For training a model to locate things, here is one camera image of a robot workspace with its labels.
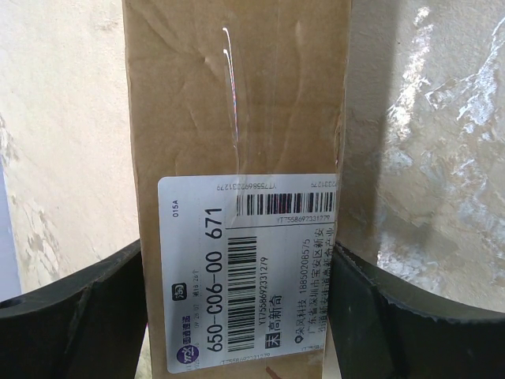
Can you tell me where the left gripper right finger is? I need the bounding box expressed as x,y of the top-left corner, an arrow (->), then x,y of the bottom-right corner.
331,242 -> 504,378

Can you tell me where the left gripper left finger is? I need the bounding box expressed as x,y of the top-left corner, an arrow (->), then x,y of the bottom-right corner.
1,242 -> 143,378

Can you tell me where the brown cardboard express box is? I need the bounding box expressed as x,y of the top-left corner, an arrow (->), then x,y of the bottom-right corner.
123,1 -> 351,378

